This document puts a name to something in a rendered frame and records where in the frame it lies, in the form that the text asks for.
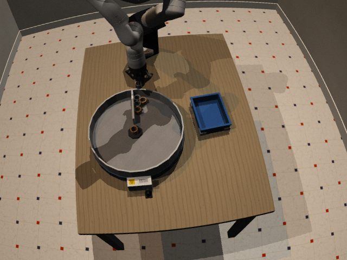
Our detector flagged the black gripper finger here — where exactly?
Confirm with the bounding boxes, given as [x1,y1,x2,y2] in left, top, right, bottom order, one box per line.
[125,68,140,85]
[138,71,153,87]

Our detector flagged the blue crate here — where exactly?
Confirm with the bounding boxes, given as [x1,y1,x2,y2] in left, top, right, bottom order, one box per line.
[190,92,232,136]

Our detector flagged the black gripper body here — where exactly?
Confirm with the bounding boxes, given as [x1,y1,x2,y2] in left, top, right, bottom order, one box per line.
[129,63,148,77]

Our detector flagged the bronze ring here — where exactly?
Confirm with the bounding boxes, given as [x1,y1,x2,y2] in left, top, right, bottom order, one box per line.
[130,126,138,135]
[139,97,146,106]
[134,106,142,115]

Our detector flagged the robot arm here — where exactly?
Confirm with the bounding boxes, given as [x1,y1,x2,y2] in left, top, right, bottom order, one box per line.
[86,0,185,69]

